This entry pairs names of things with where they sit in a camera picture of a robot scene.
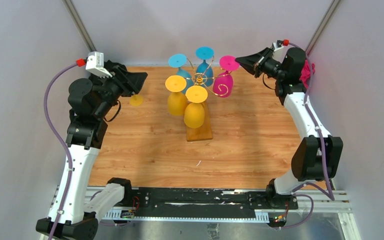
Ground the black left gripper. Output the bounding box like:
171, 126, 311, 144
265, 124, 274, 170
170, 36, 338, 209
93, 65, 147, 119

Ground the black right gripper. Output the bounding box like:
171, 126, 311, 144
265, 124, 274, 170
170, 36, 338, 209
235, 47, 287, 81

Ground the yellow wine glass taken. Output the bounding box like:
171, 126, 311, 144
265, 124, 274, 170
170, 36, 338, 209
129, 94, 144, 107

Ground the pink wine glass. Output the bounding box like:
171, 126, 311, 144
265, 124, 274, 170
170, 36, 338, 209
212, 55, 240, 98

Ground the teal wine glass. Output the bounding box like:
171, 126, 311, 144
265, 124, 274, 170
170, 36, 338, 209
195, 46, 214, 87
168, 53, 194, 94

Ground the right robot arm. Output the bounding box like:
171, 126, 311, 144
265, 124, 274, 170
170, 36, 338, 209
235, 46, 344, 209

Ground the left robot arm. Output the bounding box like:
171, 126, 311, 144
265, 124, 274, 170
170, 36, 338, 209
35, 62, 148, 240

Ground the yellow wine glass left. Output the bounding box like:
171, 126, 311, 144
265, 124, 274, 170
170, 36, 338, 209
165, 75, 188, 116

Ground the yellow wine glass front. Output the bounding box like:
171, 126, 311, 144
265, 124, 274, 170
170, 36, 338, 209
183, 85, 208, 129

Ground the wooden rack base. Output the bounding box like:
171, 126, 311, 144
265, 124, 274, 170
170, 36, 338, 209
185, 101, 213, 142

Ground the pink cloth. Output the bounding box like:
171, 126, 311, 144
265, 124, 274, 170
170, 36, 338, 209
299, 59, 311, 89

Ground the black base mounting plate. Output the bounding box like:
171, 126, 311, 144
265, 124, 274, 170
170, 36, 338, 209
100, 187, 299, 220

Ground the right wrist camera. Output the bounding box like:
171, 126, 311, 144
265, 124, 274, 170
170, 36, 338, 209
270, 40, 284, 53

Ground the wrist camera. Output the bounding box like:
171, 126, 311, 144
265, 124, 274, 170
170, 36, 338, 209
270, 40, 284, 53
85, 51, 113, 78

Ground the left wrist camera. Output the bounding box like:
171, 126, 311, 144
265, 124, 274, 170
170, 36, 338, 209
85, 51, 113, 78

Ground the gold wire glass rack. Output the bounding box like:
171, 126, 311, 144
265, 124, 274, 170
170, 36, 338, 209
182, 55, 238, 98

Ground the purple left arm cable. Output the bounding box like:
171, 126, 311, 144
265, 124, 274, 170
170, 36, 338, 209
43, 58, 87, 240

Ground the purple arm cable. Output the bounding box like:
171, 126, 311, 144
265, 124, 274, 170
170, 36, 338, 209
283, 39, 336, 230
43, 58, 87, 240

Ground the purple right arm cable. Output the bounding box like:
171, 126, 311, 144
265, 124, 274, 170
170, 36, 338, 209
283, 39, 336, 230

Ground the right corner frame post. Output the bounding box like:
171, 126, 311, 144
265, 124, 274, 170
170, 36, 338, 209
305, 0, 343, 55

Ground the corner frame post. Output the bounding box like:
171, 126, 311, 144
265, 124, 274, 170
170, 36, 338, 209
62, 0, 96, 52
305, 0, 343, 55

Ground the left corner frame post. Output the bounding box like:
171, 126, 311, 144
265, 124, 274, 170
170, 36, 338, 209
62, 0, 96, 52

